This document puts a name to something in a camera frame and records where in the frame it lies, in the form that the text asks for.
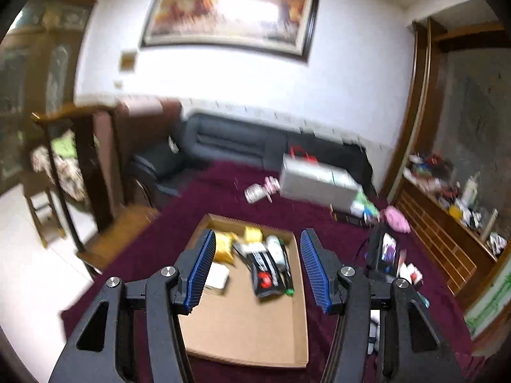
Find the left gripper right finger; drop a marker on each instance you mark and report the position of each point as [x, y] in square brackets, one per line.
[411, 348]

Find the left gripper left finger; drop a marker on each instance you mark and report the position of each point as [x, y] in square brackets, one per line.
[101, 347]

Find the green-capped black marker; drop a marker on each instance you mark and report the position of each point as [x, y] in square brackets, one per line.
[286, 270]

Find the white green-label bottle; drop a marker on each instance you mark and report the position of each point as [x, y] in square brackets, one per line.
[273, 246]

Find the black red snack pouch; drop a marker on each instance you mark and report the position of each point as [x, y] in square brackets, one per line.
[265, 275]

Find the white square box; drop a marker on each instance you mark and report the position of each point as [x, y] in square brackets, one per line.
[217, 278]

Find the yellow snack packet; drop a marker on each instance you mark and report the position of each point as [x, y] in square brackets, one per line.
[224, 247]

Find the pink cloth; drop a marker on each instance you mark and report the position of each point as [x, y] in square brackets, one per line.
[395, 219]

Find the green cloth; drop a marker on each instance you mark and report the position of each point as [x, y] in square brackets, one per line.
[364, 209]

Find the wooden brick-pattern cabinet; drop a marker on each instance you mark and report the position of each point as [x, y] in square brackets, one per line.
[465, 263]

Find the white thermos jug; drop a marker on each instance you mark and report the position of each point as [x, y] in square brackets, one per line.
[469, 194]

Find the grey rectangular box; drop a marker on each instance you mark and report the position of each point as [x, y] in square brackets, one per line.
[318, 183]

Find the shallow cardboard tray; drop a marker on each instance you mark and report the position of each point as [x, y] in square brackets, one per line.
[234, 326]

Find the black leather sofa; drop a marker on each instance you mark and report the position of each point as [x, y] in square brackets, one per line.
[165, 168]

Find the brown armchair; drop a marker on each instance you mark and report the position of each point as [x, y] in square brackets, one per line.
[135, 124]

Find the framed horse painting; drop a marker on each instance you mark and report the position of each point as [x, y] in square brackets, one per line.
[277, 27]

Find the wooden glass-door wardrobe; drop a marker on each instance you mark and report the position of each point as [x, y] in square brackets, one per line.
[39, 59]

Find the small wall plaque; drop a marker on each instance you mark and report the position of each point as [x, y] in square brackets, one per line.
[127, 61]

